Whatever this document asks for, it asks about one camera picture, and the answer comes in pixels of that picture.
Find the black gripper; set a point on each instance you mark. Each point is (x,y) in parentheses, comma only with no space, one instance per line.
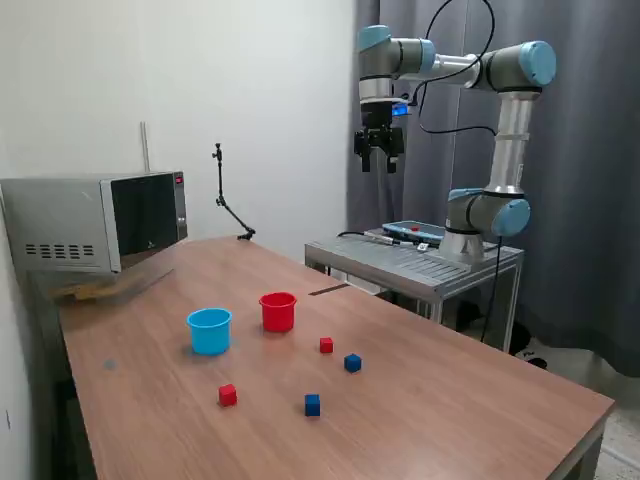
(377,116)

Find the red cube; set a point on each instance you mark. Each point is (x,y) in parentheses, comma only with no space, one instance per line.
(227,395)
(326,346)

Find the blue cube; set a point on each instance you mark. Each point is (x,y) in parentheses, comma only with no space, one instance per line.
(352,363)
(312,405)

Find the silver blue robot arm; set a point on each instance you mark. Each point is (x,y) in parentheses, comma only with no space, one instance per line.
(510,140)

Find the red plastic bin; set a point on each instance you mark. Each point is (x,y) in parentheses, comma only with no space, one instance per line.
(278,315)

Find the blue plastic bin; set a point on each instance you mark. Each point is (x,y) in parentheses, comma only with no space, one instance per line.
(210,332)

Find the blue teach pendant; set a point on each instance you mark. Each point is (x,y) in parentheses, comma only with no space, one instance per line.
(425,232)

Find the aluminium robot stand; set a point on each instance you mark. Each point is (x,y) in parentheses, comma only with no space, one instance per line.
(425,270)

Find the dark tape strip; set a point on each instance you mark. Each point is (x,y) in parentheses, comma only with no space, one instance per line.
(327,290)

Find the grey curtain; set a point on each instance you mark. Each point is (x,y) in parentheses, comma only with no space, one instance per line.
(590,200)

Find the black white shoes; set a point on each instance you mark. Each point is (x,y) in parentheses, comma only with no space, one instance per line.
(527,345)

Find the silver microwave oven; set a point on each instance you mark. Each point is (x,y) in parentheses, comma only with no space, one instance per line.
(60,215)

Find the wooden block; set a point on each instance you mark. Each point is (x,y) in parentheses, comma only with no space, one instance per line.
(82,292)

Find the grey round sticker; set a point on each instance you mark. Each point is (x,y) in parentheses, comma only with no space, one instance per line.
(109,365)

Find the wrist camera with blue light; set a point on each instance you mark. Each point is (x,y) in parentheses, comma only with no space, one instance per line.
(400,110)

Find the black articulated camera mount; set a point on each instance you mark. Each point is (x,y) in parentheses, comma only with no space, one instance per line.
(220,185)

